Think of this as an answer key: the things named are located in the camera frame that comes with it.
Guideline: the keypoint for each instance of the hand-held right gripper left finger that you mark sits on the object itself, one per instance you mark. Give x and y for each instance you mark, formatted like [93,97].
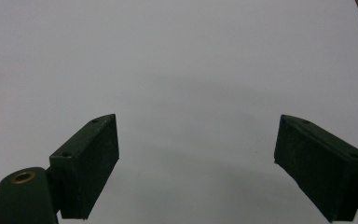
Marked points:
[84,168]

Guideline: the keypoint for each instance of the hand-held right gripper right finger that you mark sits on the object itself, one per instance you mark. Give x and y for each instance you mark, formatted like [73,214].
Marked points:
[320,169]

